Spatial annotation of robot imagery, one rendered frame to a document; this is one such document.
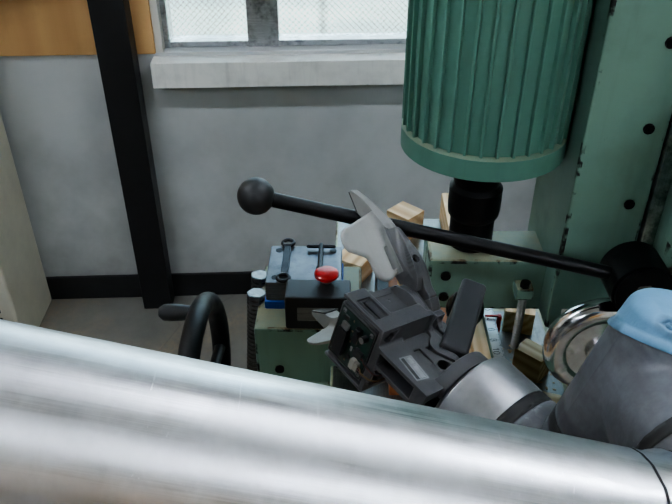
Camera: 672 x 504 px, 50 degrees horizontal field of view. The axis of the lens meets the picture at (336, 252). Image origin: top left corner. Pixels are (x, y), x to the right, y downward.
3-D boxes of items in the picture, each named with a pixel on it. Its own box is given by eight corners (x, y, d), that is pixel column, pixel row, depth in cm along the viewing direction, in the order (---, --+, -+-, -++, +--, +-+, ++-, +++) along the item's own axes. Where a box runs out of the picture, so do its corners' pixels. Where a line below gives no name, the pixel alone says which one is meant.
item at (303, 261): (271, 268, 101) (269, 235, 98) (350, 269, 101) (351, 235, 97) (261, 329, 90) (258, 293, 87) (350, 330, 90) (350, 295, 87)
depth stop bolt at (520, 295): (503, 338, 90) (514, 273, 84) (520, 338, 90) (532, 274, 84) (506, 349, 88) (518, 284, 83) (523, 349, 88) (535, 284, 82)
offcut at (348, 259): (361, 284, 108) (361, 266, 106) (334, 275, 110) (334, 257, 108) (373, 271, 111) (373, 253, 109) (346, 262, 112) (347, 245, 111)
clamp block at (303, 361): (268, 313, 107) (265, 262, 102) (360, 314, 107) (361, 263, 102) (257, 384, 95) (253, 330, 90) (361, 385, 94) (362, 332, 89)
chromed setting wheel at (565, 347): (531, 377, 83) (549, 290, 76) (640, 378, 83) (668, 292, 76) (537, 396, 81) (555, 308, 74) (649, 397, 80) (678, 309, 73)
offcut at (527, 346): (548, 373, 106) (553, 351, 104) (537, 384, 105) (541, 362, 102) (522, 358, 109) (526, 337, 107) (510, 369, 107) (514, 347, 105)
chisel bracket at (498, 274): (419, 284, 94) (424, 228, 89) (528, 285, 94) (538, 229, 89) (424, 320, 88) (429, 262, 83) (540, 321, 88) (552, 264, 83)
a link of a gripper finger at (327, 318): (277, 321, 73) (336, 328, 66) (322, 307, 77) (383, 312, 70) (282, 351, 73) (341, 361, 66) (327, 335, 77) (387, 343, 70)
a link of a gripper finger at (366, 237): (331, 186, 63) (368, 286, 61) (380, 177, 66) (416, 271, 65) (311, 199, 65) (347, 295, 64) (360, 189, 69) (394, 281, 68)
